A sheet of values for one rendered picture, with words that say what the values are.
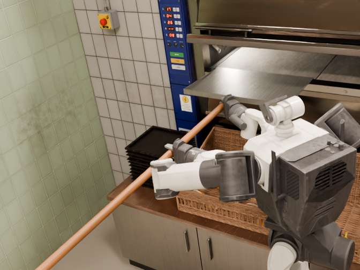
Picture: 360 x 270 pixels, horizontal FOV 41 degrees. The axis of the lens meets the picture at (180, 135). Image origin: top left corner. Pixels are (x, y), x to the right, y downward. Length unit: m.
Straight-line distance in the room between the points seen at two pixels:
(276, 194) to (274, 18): 1.13
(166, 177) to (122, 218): 1.38
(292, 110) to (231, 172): 0.28
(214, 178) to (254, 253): 1.05
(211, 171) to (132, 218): 1.42
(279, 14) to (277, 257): 1.17
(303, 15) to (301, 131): 0.89
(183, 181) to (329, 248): 0.54
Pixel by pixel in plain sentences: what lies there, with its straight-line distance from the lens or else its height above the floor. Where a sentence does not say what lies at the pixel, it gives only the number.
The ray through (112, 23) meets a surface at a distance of 2.90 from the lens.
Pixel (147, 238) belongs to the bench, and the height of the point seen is 0.35.
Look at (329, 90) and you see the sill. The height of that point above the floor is 1.16.
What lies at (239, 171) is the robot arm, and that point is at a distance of 1.44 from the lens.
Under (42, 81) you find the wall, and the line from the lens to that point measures 3.02.
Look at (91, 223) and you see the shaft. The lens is 1.64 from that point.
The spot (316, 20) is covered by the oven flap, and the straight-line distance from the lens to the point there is 2.34.
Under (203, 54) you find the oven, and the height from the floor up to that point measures 1.28.
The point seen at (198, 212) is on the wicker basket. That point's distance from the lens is 2.57.
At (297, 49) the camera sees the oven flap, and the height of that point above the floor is 1.41.
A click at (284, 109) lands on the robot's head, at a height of 1.50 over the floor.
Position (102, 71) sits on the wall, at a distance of 3.20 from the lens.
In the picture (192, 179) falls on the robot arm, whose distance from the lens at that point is 1.50.
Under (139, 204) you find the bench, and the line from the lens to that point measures 2.74.
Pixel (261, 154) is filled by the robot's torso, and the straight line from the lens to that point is 1.50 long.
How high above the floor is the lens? 2.19
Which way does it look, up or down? 29 degrees down
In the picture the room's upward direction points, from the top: 8 degrees counter-clockwise
